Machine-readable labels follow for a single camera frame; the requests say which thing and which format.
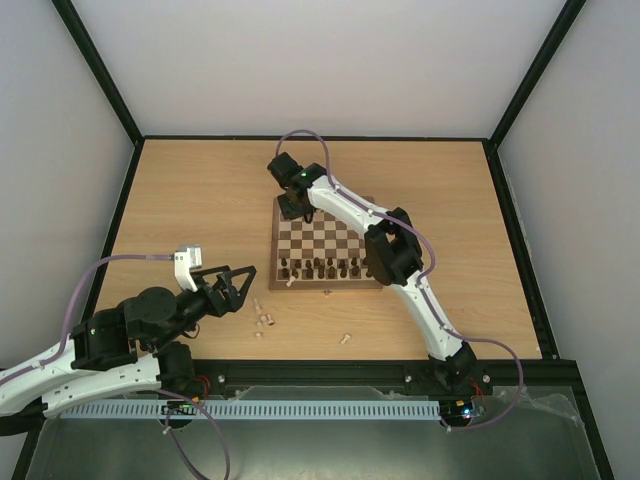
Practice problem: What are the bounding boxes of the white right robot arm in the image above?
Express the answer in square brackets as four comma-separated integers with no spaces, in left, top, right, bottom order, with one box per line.
[267,152,476,392]

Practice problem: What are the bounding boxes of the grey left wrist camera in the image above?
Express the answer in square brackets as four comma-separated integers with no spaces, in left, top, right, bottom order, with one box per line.
[173,244,203,292]

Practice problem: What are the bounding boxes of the white slotted cable duct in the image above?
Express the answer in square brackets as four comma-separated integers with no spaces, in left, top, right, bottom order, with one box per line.
[61,399,441,421]

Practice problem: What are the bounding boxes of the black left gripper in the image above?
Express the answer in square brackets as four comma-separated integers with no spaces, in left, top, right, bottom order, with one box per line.
[151,265,259,351]

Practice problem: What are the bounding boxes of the black enclosure frame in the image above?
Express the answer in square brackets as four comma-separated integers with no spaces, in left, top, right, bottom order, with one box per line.
[49,0,640,480]

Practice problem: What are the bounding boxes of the clear plastic sheet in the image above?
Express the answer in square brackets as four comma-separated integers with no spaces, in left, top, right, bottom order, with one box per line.
[492,386,584,427]

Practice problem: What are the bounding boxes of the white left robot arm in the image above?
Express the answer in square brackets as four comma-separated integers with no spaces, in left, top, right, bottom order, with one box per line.
[1,275,248,418]

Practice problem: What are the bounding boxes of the wooden chess board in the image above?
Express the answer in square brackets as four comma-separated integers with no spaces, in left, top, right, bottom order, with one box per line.
[269,201,382,291]

